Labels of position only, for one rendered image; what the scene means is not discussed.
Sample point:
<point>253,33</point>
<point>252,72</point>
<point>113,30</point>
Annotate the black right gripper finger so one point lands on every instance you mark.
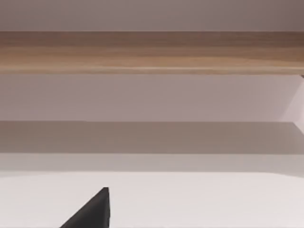
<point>97,211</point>

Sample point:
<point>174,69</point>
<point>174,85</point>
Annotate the wooden shelf board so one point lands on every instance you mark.
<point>152,52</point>

